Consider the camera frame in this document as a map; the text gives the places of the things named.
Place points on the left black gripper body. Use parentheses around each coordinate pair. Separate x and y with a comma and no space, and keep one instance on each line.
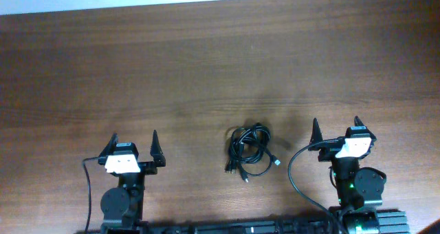
(136,181)

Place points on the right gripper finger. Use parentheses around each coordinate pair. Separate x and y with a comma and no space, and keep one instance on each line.
(361,129)
(316,136)

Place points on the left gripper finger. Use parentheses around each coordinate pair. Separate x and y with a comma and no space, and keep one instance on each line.
(108,149)
(156,151)

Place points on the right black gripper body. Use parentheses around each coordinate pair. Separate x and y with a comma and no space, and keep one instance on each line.
(327,153)

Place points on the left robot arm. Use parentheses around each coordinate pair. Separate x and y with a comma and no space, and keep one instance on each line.
(122,206)

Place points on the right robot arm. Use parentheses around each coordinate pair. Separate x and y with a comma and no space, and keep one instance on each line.
(359,189)

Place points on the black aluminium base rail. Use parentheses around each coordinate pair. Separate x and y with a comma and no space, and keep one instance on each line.
(381,222)

